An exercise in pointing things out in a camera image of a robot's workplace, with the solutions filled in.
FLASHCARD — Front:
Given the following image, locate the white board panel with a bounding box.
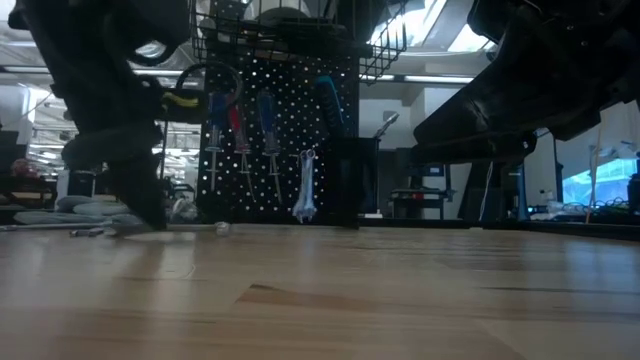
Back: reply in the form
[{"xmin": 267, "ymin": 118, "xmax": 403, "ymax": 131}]
[{"xmin": 522, "ymin": 134, "xmax": 565, "ymax": 221}]

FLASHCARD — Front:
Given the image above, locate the blue lit screen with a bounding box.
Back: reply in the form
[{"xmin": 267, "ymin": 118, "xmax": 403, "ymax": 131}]
[{"xmin": 562, "ymin": 157, "xmax": 640, "ymax": 206}]

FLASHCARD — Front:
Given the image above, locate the black desk with monitor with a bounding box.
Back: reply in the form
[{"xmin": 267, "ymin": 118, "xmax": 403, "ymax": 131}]
[{"xmin": 389, "ymin": 162, "xmax": 457, "ymax": 220}]

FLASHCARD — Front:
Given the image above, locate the black monitor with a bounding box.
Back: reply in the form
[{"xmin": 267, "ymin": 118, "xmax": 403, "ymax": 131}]
[{"xmin": 0, "ymin": 129, "xmax": 26, "ymax": 176}]

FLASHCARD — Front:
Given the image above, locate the white appliance box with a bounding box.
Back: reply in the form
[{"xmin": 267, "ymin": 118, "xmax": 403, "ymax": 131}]
[{"xmin": 55, "ymin": 169, "xmax": 96, "ymax": 199}]

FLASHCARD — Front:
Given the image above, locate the blue handled screwdriver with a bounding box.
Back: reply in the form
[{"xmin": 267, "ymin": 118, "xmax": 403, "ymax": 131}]
[
  {"xmin": 256, "ymin": 89, "xmax": 284, "ymax": 204},
  {"xmin": 206, "ymin": 91, "xmax": 229, "ymax": 192}
]

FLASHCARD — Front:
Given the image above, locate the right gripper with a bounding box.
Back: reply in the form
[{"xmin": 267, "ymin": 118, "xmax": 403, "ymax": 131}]
[{"xmin": 410, "ymin": 29, "xmax": 640, "ymax": 166}]

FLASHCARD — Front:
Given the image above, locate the black pillar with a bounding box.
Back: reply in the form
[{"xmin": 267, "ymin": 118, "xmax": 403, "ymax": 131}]
[{"xmin": 498, "ymin": 162, "xmax": 525, "ymax": 221}]

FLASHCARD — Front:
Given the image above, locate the grey blue wrench pouch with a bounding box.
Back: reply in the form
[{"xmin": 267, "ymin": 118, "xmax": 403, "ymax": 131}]
[{"xmin": 12, "ymin": 195, "xmax": 146, "ymax": 226}]

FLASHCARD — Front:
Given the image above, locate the leaning black panel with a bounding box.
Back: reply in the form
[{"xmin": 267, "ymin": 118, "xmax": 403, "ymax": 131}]
[{"xmin": 457, "ymin": 162, "xmax": 501, "ymax": 221}]

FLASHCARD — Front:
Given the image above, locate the black bin box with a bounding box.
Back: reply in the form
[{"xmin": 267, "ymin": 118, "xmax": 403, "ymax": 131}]
[{"xmin": 327, "ymin": 137, "xmax": 380, "ymax": 230}]

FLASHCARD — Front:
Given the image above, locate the red handled screwdriver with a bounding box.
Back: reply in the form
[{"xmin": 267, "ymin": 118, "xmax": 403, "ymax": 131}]
[{"xmin": 227, "ymin": 102, "xmax": 257, "ymax": 204}]

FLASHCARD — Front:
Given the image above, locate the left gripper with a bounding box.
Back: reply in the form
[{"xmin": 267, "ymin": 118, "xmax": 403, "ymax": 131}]
[{"xmin": 60, "ymin": 117, "xmax": 169, "ymax": 232}]

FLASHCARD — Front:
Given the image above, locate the black and blue screwdriver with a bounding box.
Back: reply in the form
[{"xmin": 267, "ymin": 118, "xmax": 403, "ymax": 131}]
[{"xmin": 314, "ymin": 74, "xmax": 347, "ymax": 139}]

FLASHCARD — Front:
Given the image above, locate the long ceiling light strip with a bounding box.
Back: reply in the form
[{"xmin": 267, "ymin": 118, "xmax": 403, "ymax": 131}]
[
  {"xmin": 0, "ymin": 64, "xmax": 201, "ymax": 79},
  {"xmin": 374, "ymin": 73, "xmax": 475, "ymax": 85}
]

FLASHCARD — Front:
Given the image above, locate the black peg board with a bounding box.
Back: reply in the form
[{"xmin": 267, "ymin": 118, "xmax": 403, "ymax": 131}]
[{"xmin": 196, "ymin": 47, "xmax": 361, "ymax": 226}]

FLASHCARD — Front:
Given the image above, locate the grey angled lamp head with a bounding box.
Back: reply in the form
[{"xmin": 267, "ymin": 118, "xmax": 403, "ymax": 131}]
[{"xmin": 372, "ymin": 112, "xmax": 401, "ymax": 141}]

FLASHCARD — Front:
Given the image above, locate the black frame stand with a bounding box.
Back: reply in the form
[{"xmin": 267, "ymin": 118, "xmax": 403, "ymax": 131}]
[{"xmin": 159, "ymin": 119, "xmax": 170, "ymax": 194}]

